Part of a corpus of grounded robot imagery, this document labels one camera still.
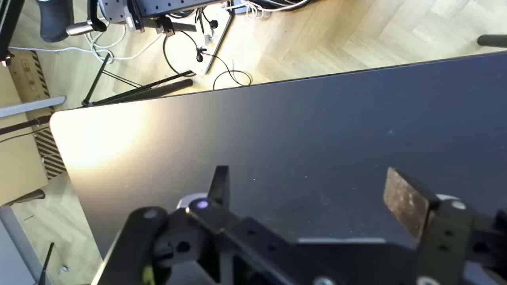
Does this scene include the black tripod legs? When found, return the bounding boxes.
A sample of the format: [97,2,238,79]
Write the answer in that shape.
[81,57,193,108]

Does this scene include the cardboard box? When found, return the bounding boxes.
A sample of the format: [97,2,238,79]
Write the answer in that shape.
[0,51,67,204]

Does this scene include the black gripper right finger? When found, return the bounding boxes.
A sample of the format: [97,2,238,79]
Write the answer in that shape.
[384,168,430,237]

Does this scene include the grey office chair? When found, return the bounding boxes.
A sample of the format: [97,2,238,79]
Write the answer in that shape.
[37,0,106,43]

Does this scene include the white floor cable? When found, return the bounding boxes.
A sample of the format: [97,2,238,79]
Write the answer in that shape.
[10,22,165,65]

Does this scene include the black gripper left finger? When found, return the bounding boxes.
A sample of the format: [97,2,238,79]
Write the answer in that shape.
[208,166,230,207]

